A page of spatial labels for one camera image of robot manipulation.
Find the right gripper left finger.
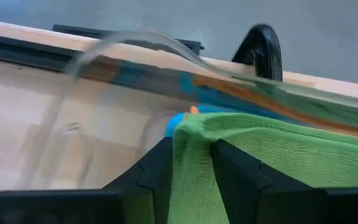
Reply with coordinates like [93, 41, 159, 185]
[103, 136, 173, 224]

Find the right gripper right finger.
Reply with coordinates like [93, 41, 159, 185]
[209, 138, 310, 224]

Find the green microfiber towel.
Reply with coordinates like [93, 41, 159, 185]
[166, 111, 358, 224]

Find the blue microfiber towel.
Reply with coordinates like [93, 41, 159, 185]
[165, 104, 229, 138]

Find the orange microfiber towel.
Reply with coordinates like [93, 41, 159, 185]
[183, 105, 200, 121]

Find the clear plastic bin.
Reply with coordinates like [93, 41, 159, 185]
[17, 29, 358, 194]

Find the black aluminium table frame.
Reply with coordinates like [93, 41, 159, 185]
[0, 24, 204, 94]

